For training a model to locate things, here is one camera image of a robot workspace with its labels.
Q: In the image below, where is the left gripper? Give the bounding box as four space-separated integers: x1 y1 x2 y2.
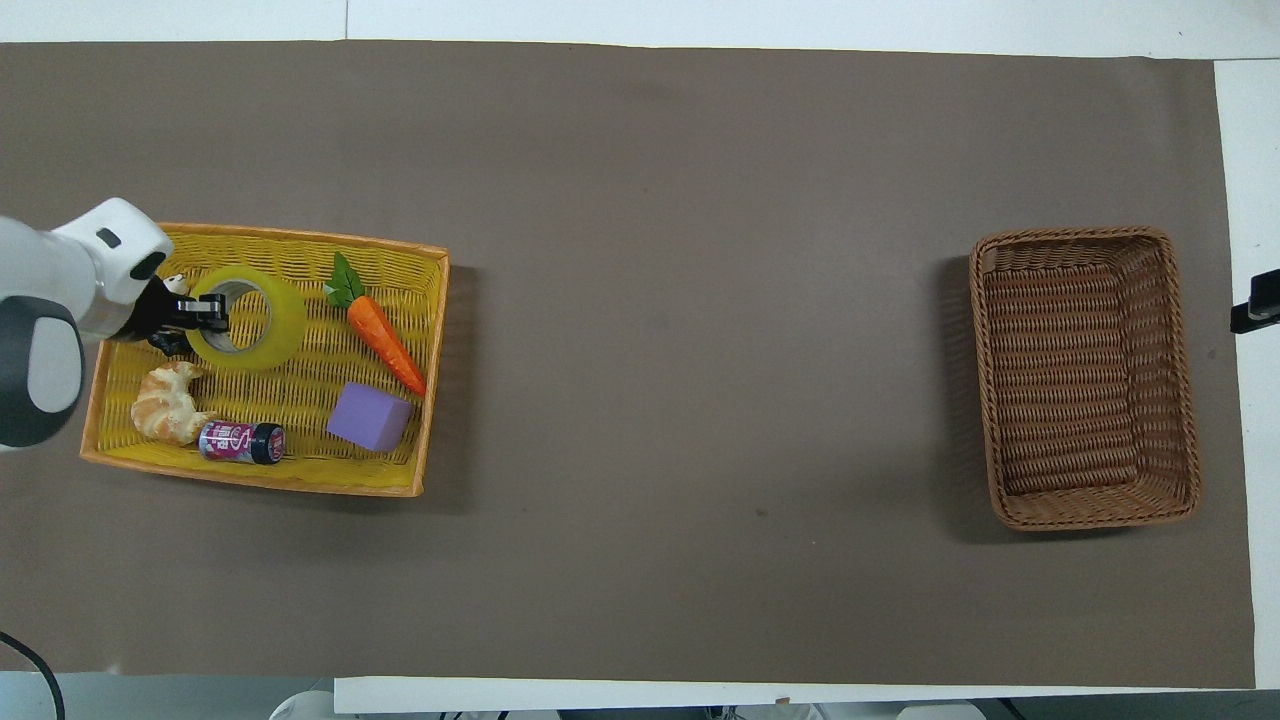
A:
124 273 232 359

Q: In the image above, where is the yellow tape roll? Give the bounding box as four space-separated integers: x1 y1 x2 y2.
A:
186 265 307 372

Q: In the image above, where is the yellow wicker basket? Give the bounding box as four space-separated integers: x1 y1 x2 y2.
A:
80 222 451 498

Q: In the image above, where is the brown wicker basket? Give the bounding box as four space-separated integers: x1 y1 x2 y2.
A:
968 227 1203 532

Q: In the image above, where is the toy croissant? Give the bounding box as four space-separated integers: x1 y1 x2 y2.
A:
131 361 219 446

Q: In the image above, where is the pink can with dark cap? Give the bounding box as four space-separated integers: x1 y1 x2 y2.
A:
198 420 288 466

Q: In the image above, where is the orange toy carrot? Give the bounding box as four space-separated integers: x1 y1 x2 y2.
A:
322 252 429 398

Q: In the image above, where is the purple foam cube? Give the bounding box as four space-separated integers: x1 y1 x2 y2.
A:
326 381 414 454

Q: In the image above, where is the black stand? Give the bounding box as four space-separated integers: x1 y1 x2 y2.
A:
1230 269 1280 335

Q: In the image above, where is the black cable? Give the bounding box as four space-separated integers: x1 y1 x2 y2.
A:
0 630 67 720

